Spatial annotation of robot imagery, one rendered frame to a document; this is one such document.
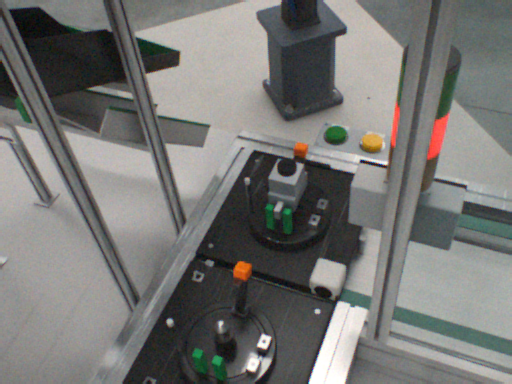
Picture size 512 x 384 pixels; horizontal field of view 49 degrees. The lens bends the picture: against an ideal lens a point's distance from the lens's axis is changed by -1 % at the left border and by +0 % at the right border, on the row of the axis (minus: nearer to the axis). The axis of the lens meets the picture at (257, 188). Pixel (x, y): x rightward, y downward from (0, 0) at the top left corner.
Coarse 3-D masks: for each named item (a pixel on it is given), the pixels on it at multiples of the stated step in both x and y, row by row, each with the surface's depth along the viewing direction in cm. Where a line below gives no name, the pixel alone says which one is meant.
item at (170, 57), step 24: (24, 24) 76; (48, 24) 79; (48, 48) 65; (72, 48) 68; (96, 48) 72; (144, 48) 90; (168, 48) 88; (0, 72) 67; (48, 72) 67; (72, 72) 70; (96, 72) 73; (120, 72) 77; (48, 96) 68
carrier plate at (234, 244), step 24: (264, 168) 102; (312, 168) 101; (240, 192) 99; (336, 192) 97; (216, 216) 96; (240, 216) 95; (336, 216) 94; (216, 240) 92; (240, 240) 92; (336, 240) 90; (216, 264) 91; (264, 264) 88; (288, 264) 88; (312, 264) 88
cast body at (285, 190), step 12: (276, 168) 86; (288, 168) 84; (300, 168) 86; (276, 180) 85; (288, 180) 84; (300, 180) 86; (276, 192) 87; (288, 192) 85; (300, 192) 88; (276, 204) 87; (288, 204) 87; (276, 216) 87
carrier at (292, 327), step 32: (192, 288) 87; (224, 288) 86; (256, 288) 86; (160, 320) 83; (192, 320) 81; (224, 320) 74; (256, 320) 80; (288, 320) 82; (320, 320) 81; (160, 352) 80; (192, 352) 78; (224, 352) 77; (256, 352) 77; (288, 352) 79
